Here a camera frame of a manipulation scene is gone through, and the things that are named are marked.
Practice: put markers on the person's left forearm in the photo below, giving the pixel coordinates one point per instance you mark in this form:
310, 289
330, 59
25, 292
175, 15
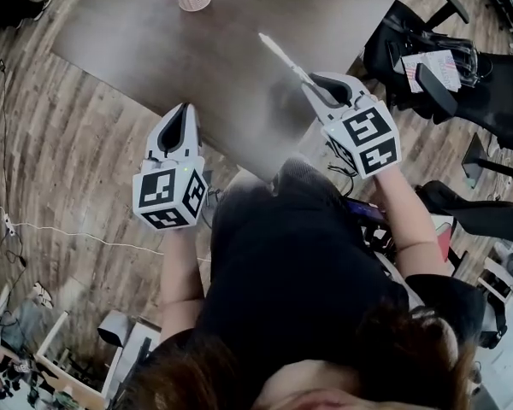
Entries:
181, 280

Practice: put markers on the white waste bin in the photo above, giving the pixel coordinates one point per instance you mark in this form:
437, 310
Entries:
115, 329

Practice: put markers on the person's face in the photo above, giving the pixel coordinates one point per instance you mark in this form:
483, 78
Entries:
308, 389

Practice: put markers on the person's right forearm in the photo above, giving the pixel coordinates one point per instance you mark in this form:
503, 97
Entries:
404, 220

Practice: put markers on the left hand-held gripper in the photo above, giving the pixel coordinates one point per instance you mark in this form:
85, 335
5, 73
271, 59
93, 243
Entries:
171, 195

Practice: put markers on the person's black shirt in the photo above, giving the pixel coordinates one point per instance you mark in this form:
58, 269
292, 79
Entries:
290, 280

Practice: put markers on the clear plastic case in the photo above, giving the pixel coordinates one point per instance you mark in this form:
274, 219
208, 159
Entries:
466, 58

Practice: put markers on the white printed card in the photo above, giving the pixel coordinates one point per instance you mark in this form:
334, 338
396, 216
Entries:
436, 68

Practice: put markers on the white power strip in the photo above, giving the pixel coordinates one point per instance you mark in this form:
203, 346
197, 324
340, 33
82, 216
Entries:
8, 224

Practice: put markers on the white and black sandal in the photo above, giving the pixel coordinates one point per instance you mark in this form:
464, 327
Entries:
43, 295

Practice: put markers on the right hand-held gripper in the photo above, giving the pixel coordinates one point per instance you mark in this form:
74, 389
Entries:
367, 139

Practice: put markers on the white pen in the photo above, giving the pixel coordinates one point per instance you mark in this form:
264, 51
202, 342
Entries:
282, 56

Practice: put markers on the black office chair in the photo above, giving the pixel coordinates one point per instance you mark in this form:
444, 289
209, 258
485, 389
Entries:
479, 214
496, 92

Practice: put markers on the black device with screen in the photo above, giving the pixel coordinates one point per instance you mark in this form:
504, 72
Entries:
365, 211

